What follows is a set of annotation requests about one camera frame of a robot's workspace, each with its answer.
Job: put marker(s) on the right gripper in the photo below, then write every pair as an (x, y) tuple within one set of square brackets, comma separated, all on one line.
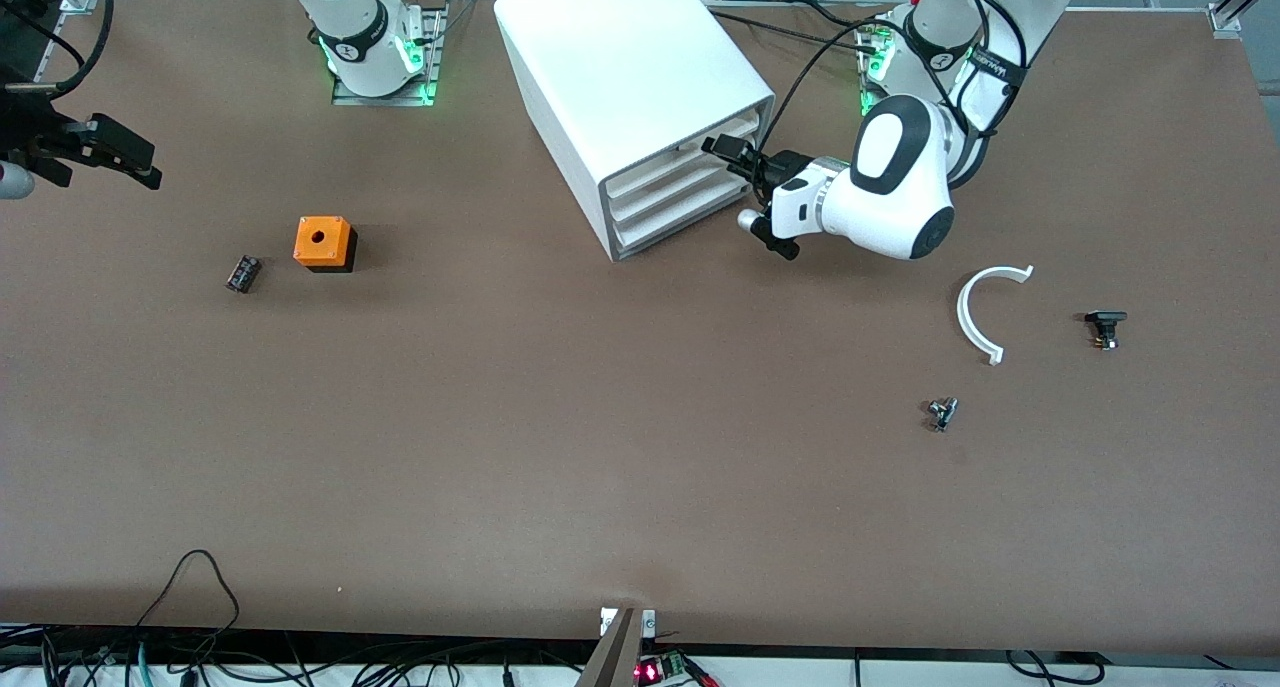
[(30, 135)]

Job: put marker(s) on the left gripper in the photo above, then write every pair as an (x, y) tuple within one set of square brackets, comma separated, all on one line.
[(768, 168)]

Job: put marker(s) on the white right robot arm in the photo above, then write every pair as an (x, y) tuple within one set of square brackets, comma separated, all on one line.
[(360, 37)]

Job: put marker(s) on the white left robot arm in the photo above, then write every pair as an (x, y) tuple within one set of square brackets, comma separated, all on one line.
[(895, 187)]

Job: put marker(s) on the small black contact block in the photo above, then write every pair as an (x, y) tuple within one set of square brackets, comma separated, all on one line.
[(243, 274)]

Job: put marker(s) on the orange box with hole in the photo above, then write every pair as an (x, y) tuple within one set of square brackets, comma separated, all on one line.
[(322, 242)]

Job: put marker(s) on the small grey metal part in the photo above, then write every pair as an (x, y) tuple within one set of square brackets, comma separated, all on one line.
[(942, 413)]

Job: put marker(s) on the circuit board with red light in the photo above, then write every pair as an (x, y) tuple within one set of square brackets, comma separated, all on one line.
[(665, 669)]

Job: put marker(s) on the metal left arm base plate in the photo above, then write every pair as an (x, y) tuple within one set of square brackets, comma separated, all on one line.
[(866, 77)]

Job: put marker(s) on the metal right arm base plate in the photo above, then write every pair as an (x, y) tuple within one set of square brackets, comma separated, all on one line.
[(436, 37)]

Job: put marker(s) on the small black switch part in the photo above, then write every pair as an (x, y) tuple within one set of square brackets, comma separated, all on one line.
[(1105, 319)]

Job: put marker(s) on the small white mounting bracket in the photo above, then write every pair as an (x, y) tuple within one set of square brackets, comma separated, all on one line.
[(649, 622)]

